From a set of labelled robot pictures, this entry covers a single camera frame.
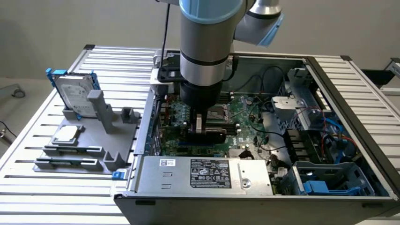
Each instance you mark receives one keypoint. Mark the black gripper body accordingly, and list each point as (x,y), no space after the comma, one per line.
(201,96)

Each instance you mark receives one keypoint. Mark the black graphics card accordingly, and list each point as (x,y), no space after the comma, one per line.
(214,135)

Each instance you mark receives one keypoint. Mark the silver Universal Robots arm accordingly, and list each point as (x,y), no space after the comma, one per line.
(203,35)

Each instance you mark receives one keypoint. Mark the CPU socket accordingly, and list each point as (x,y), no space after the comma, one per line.
(219,113)

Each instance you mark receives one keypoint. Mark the green motherboard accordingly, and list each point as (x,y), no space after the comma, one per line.
(243,110)

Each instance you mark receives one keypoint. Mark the coin cell battery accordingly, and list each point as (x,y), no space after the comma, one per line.
(249,102)

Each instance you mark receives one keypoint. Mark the silver chipset heat sink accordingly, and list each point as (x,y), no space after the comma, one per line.
(238,154)

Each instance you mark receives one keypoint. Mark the silver power supply unit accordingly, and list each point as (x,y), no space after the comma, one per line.
(175,178)

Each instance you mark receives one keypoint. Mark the silver drive cage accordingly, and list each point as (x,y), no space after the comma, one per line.
(287,103)

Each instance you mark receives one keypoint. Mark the grey parts rack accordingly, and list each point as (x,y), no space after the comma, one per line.
(94,140)

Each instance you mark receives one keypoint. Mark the blue plastic latch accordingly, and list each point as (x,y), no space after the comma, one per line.
(119,175)

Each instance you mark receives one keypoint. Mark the black open PC case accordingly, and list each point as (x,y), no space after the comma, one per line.
(187,211)

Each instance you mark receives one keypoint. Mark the silver hard disk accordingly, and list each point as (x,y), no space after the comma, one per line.
(74,93)

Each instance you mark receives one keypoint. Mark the silver CPU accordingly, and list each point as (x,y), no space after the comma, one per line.
(66,133)

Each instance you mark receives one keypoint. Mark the black table corner cap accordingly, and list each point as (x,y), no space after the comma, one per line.
(90,47)
(346,58)

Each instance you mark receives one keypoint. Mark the blue disk caddy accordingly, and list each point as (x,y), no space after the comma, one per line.
(315,187)

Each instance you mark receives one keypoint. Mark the grey disk bay cage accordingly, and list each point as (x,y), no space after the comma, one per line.
(343,168)

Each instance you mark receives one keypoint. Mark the grey caster wheel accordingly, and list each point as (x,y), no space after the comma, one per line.
(18,92)

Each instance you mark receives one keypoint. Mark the neighbouring slat table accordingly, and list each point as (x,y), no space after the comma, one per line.
(393,68)

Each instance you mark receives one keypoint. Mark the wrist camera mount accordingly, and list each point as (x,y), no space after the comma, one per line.
(165,72)

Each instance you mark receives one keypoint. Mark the blue disk carrier frame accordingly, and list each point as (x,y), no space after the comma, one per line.
(59,71)

